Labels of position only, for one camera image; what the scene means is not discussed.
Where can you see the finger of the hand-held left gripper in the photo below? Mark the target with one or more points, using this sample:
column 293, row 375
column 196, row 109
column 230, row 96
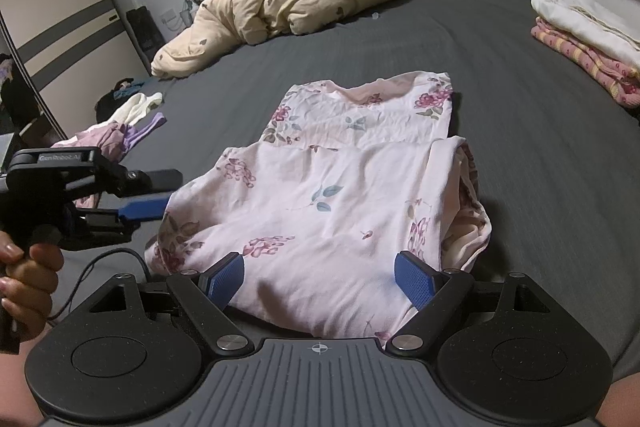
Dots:
column 145, row 207
column 155, row 179

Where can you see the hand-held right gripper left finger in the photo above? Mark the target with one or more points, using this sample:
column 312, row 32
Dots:
column 227, row 279

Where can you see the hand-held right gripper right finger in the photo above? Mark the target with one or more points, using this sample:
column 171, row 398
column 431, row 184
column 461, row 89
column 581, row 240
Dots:
column 412, row 279

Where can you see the pink floral pajama top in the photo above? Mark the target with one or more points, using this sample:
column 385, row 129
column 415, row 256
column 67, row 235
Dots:
column 325, row 217

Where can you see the person's left hand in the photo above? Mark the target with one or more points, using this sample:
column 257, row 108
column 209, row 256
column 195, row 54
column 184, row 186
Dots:
column 35, row 277

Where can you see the purple ribbed garment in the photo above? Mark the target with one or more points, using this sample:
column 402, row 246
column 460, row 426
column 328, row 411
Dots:
column 145, row 129

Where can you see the pink ribbed garment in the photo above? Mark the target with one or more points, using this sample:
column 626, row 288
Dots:
column 107, row 139

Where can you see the cream white garment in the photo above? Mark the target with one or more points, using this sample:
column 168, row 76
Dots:
column 140, row 107

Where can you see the dark teal garment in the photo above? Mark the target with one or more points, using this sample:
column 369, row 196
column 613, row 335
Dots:
column 120, row 89

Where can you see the tall black bag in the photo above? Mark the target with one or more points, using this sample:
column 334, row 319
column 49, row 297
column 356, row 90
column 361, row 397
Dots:
column 145, row 32

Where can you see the white wardrobe with grey stripes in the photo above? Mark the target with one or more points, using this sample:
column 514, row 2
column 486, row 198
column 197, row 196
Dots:
column 75, row 32

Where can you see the person's left leg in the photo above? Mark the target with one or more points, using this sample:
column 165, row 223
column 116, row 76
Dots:
column 15, row 392

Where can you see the person's leg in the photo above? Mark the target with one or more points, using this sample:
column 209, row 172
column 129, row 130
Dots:
column 625, row 407
column 15, row 392

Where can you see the person's right leg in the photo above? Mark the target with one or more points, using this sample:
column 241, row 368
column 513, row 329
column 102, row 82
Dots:
column 625, row 407

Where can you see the pink striped folded garment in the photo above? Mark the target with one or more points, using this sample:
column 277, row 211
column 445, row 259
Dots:
column 590, row 62

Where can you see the white folded cloth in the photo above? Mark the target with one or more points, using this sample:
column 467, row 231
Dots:
column 585, row 19

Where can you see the white wall socket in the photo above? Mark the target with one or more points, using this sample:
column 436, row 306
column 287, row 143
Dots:
column 169, row 18

